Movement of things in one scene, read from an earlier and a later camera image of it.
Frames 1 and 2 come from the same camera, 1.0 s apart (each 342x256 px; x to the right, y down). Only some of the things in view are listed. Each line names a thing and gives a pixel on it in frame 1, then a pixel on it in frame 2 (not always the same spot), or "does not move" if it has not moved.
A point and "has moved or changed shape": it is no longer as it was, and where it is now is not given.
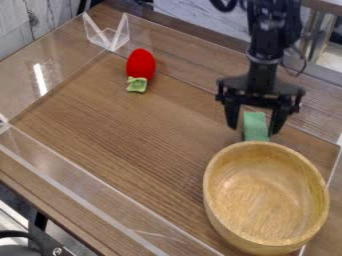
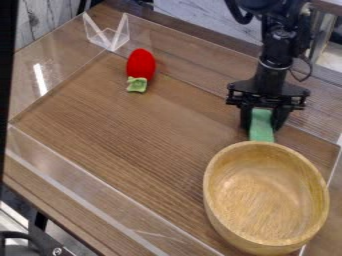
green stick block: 256,126 has moved or changed shape
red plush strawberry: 141,69 does not move
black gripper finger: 232,112 → 246,117
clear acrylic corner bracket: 108,38 does not move
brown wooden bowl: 267,199 does not move
